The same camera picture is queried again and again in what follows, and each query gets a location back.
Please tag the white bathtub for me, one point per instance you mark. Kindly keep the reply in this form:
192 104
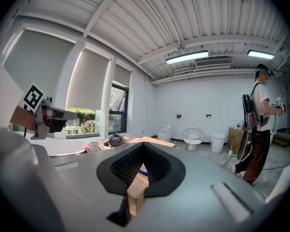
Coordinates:
62 145

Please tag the fixed glass window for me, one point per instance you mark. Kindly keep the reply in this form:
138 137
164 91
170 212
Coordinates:
82 122

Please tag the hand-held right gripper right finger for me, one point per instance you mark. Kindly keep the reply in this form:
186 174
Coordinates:
195 190

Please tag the white toilet brush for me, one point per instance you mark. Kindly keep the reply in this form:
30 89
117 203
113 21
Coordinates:
230 151

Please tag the white trash bin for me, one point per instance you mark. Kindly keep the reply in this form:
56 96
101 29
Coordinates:
217 142

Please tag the narrow grey roller blind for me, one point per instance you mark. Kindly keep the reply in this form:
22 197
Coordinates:
122 76

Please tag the blue marker pen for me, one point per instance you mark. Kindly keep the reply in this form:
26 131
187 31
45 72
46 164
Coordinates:
143 171

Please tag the smooth brown cardboard box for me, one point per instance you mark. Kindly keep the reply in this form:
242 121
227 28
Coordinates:
101 145

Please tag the large creased cardboard box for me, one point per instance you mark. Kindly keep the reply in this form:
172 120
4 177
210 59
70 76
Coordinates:
159 142

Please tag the grey clothes pile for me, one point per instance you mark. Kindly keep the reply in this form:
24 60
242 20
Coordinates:
114 139

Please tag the ceiling light bar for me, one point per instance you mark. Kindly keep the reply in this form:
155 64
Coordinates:
261 54
187 57

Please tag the black framed window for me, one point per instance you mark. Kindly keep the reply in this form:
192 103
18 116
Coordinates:
117 105

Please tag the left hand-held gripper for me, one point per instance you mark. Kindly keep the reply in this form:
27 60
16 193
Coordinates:
32 98

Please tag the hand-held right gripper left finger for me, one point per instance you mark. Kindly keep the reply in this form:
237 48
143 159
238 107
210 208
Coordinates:
82 178

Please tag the small cardboard box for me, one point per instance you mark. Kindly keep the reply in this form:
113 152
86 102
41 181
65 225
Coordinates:
235 139

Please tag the white air vent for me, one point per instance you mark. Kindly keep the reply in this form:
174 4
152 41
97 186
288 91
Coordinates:
213 62

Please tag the white round bin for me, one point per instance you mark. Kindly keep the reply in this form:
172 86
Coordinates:
164 132

